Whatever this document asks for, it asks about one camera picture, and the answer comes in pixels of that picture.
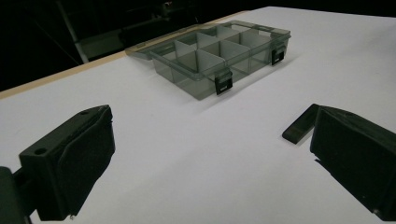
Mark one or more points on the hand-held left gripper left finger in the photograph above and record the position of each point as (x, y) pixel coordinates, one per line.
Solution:
(67, 161)

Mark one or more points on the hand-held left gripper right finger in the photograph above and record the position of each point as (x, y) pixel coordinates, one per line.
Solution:
(358, 152)

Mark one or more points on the clear grey compartment storage box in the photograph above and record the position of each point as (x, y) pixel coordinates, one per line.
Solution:
(214, 56)

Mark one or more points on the metal stand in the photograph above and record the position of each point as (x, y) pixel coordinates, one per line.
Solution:
(74, 34)

